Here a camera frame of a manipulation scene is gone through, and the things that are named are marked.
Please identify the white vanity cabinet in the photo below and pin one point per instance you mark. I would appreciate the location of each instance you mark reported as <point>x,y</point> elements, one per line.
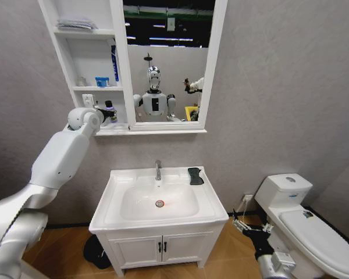
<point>160,250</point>

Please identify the white ceramic washbasin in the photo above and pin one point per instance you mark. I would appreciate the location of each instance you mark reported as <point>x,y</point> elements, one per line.
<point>160,200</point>

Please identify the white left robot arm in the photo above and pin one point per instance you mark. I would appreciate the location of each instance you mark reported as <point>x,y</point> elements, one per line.
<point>55,162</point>

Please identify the small clear glass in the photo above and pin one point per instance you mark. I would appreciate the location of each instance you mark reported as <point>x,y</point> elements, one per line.
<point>81,80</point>

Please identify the dark grey towel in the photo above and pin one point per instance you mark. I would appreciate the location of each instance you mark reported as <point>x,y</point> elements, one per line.
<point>195,175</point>

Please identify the white wall cabinet with shelves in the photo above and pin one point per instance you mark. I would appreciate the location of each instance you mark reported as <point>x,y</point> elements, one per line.
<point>84,58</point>

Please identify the round metal sink drain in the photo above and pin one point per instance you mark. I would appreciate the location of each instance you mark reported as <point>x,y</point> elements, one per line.
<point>160,203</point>

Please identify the chrome toilet flush button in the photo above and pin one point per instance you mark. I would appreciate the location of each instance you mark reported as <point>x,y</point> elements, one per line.
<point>290,178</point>

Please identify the blue jar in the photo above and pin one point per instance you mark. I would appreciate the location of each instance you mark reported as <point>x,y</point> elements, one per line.
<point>101,81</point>

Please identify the folded grey towels stack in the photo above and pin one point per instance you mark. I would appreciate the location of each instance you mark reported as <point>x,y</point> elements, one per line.
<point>75,24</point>

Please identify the white toilet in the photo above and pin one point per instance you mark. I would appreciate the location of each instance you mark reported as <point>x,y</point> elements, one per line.
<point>305,226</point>

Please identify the chrome faucet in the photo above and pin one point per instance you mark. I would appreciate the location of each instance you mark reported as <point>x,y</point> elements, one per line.
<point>158,170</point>

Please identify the black object on floor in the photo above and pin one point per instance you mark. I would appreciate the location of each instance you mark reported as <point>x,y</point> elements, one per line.
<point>96,253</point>

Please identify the blue and white tube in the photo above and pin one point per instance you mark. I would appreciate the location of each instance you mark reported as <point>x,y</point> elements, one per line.
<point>114,62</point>

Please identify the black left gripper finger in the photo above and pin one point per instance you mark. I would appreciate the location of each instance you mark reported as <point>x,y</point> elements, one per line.
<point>114,118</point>

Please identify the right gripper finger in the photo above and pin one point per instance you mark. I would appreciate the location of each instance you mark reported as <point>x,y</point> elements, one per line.
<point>238,223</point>
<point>267,228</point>

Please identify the cabinet mirror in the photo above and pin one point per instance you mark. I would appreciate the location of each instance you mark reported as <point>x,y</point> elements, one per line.
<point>168,58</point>

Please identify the purple shampoo bottle black cap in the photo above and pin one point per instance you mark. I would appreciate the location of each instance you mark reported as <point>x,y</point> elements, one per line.
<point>112,111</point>

